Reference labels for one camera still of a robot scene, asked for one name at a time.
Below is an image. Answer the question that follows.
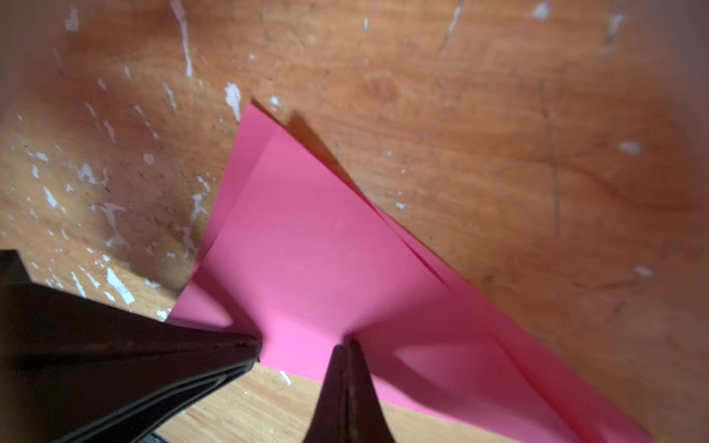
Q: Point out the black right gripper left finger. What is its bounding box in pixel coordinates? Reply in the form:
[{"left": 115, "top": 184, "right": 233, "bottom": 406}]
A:
[{"left": 304, "top": 340, "right": 349, "bottom": 442}]

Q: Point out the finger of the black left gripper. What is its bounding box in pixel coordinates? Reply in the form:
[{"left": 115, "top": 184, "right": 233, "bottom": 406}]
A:
[{"left": 1, "top": 250, "right": 261, "bottom": 442}]

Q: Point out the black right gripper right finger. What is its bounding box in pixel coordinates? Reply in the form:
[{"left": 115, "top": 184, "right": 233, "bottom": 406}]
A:
[{"left": 346, "top": 338, "right": 394, "bottom": 442}]

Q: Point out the pink square paper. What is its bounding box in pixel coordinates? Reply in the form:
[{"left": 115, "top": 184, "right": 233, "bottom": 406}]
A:
[{"left": 168, "top": 105, "right": 650, "bottom": 442}]

